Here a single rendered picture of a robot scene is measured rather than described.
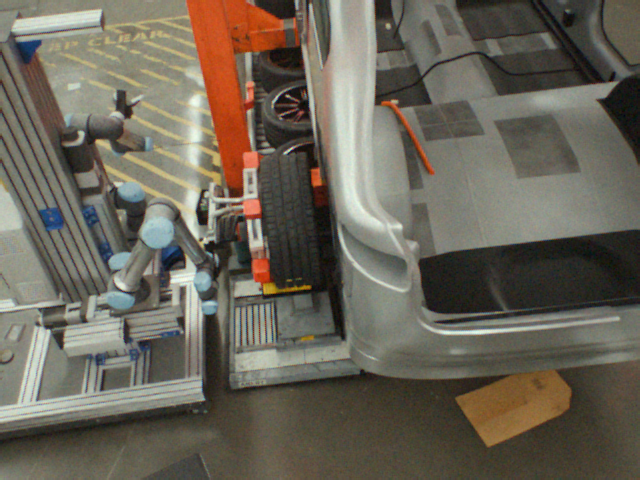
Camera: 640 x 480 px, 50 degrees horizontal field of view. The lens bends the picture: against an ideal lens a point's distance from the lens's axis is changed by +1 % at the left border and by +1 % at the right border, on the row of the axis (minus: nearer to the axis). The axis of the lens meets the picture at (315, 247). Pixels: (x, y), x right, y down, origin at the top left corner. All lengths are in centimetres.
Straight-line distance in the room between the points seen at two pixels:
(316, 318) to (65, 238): 138
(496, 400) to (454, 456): 39
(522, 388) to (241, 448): 148
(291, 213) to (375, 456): 129
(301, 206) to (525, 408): 157
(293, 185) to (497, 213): 95
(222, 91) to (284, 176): 60
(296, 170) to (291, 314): 95
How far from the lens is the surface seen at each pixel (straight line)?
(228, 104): 350
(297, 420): 364
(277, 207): 305
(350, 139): 241
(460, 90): 409
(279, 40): 550
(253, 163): 337
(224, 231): 314
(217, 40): 334
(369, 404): 366
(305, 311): 375
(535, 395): 376
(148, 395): 362
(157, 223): 269
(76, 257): 330
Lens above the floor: 309
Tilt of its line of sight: 44 degrees down
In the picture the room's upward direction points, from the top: 6 degrees counter-clockwise
